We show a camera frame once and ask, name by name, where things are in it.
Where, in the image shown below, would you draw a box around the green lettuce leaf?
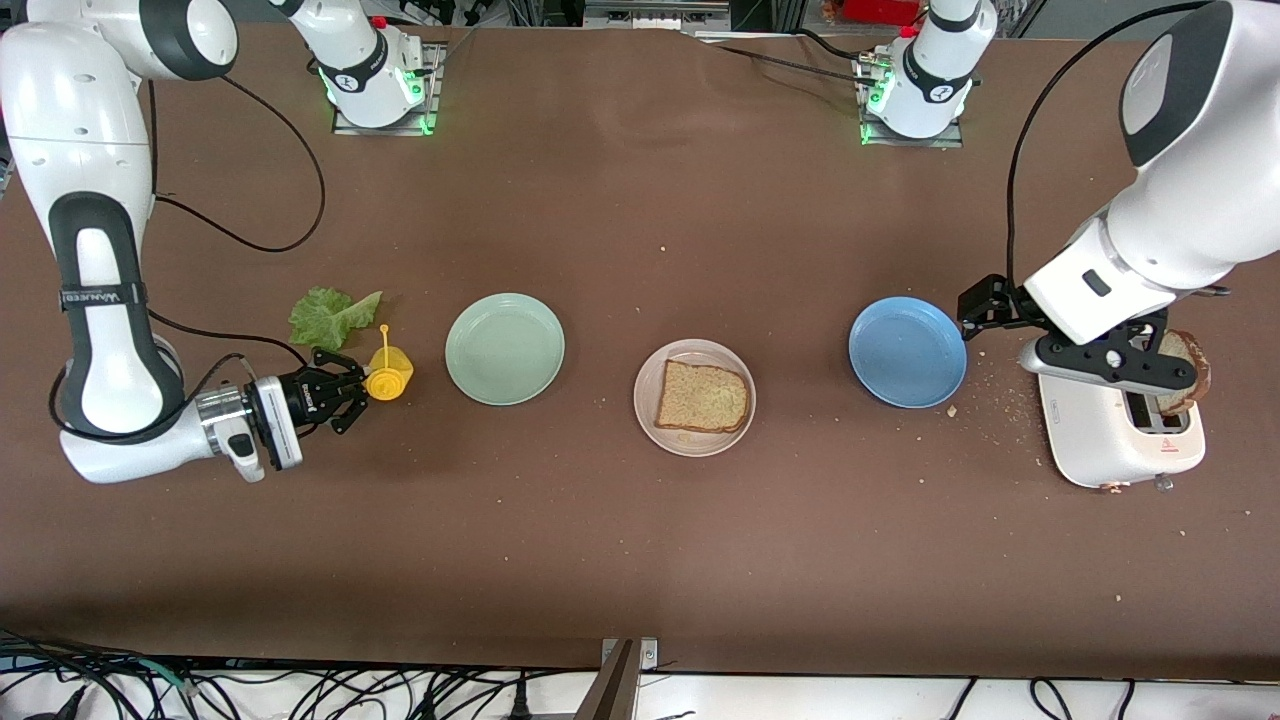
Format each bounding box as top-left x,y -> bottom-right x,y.
288,287 -> 384,353

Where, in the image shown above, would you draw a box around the yellow squeeze bottle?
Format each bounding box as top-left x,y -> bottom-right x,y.
364,323 -> 415,403

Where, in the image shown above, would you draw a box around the brown bread slice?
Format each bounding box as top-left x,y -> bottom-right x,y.
1155,329 -> 1212,418
655,360 -> 751,434

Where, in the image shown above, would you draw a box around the blue plate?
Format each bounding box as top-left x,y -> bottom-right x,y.
848,296 -> 969,410

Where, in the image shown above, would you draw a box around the pale green plate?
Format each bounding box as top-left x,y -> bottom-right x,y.
445,292 -> 567,407

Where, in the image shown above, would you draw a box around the beige plate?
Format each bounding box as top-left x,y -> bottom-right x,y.
633,338 -> 758,459

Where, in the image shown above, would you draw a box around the white toaster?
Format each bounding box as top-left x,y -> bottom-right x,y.
1037,340 -> 1208,494

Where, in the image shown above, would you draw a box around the red box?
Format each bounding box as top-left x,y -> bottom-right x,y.
822,0 -> 923,27

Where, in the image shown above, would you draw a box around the grey metal bar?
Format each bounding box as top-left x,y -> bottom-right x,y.
573,640 -> 637,720

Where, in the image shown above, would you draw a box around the grey metal equipment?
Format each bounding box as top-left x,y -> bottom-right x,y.
583,0 -> 733,31

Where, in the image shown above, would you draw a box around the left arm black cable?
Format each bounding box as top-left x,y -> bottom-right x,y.
1005,2 -> 1201,296

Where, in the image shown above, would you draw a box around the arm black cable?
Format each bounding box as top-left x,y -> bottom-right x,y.
1005,2 -> 1201,296
45,75 -> 331,441

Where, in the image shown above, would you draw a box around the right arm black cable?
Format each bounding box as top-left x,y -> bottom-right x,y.
45,75 -> 331,441

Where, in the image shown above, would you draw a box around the black table cable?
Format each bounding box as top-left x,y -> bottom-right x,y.
700,38 -> 883,89
790,28 -> 881,63

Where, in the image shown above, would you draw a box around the teal floor cable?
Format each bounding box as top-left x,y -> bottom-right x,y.
128,658 -> 203,695

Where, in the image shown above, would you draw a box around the small metal bracket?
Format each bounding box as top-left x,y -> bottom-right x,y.
600,637 -> 660,673

